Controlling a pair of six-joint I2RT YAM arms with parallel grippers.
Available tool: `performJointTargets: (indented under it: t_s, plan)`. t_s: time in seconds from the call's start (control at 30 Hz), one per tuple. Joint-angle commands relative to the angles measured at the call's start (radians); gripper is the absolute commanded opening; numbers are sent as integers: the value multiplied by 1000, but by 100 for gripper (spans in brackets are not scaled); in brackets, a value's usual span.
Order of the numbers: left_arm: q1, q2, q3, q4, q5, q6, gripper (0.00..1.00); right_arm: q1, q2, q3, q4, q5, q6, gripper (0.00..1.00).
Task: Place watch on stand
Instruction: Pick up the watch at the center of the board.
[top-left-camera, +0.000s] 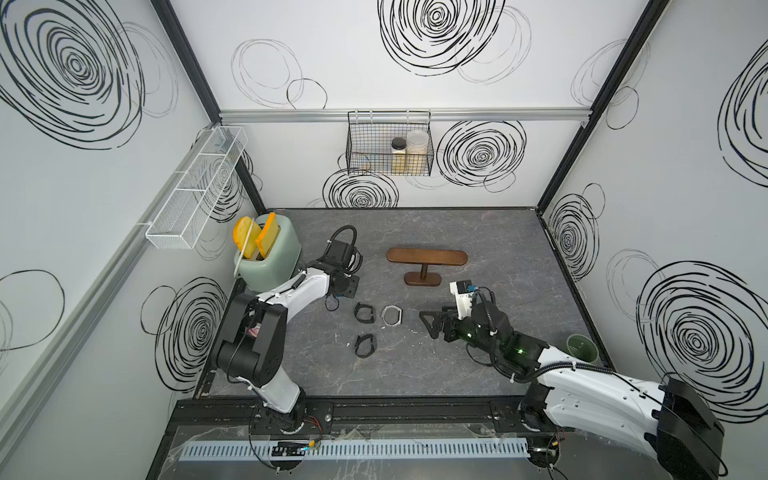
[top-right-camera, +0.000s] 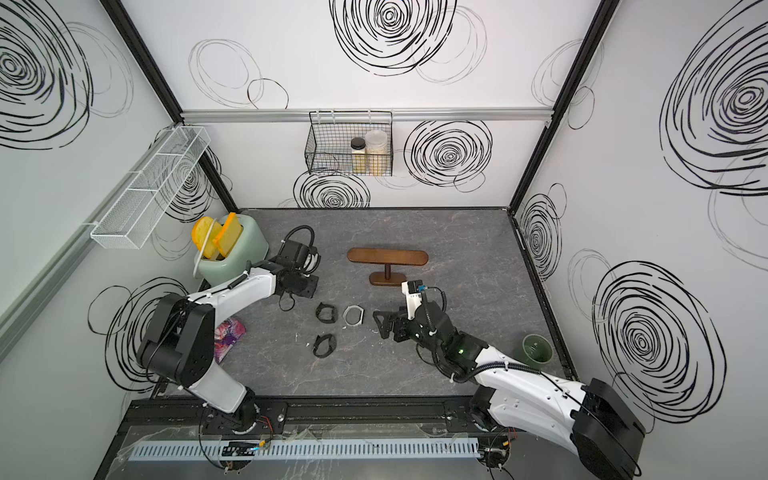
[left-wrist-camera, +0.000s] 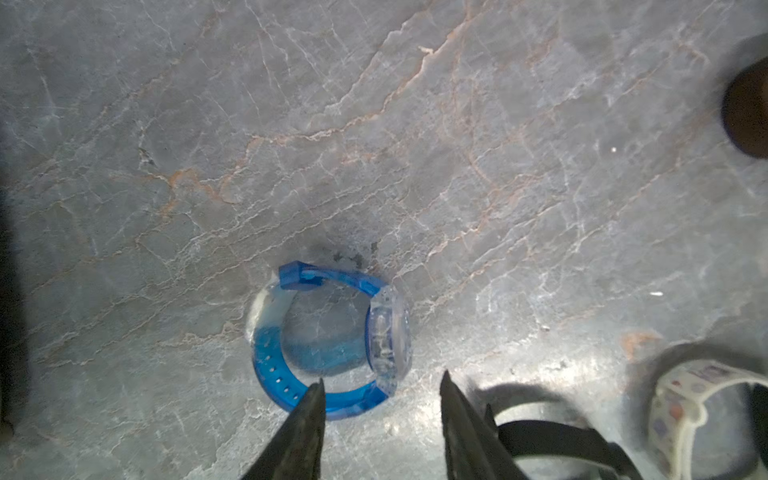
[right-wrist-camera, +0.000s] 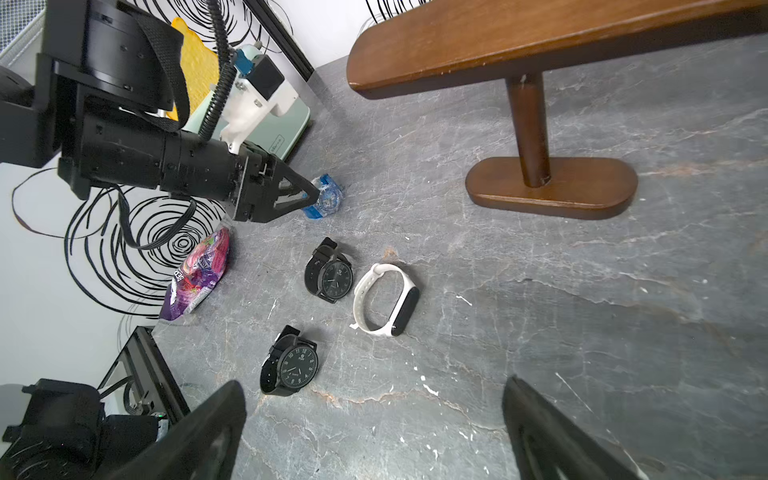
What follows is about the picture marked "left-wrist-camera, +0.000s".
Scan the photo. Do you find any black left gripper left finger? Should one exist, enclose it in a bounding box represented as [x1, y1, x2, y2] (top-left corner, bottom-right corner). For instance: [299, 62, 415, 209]
[241, 379, 326, 480]

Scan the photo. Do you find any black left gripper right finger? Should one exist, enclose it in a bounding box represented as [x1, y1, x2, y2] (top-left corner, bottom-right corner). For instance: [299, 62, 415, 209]
[440, 371, 527, 479]

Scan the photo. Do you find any blue translucent watch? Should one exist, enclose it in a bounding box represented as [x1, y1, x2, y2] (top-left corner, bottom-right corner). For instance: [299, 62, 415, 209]
[246, 261, 412, 421]

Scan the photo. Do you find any black band watch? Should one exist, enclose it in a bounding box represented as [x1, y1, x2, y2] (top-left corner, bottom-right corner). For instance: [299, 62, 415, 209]
[484, 404, 642, 480]

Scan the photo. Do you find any dark wooden watch stand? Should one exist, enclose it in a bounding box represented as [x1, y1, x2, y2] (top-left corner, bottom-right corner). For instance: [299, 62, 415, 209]
[721, 58, 767, 160]

